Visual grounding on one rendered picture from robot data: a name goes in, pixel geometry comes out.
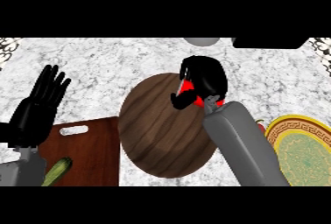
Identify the grey round object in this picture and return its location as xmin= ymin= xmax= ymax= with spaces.
xmin=181 ymin=37 xmax=221 ymax=47

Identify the red pepper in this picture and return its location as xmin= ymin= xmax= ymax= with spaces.
xmin=254 ymin=118 xmax=267 ymax=134

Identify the red can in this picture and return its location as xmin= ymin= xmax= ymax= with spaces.
xmin=177 ymin=76 xmax=226 ymax=109

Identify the round brown wooden bowl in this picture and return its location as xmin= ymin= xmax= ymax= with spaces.
xmin=118 ymin=72 xmax=220 ymax=179

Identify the black appliance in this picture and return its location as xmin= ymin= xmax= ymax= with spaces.
xmin=232 ymin=37 xmax=312 ymax=50

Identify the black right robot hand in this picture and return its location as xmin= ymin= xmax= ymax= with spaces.
xmin=170 ymin=55 xmax=229 ymax=111

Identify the yellow patterned plate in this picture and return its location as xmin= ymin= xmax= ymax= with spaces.
xmin=263 ymin=114 xmax=331 ymax=187

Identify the green zucchini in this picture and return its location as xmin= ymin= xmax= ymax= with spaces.
xmin=40 ymin=156 xmax=74 ymax=187

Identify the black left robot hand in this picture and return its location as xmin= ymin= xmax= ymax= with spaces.
xmin=0 ymin=64 xmax=72 ymax=149

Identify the red-brown wooden cutting board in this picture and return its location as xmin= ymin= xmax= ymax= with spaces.
xmin=37 ymin=115 xmax=121 ymax=187

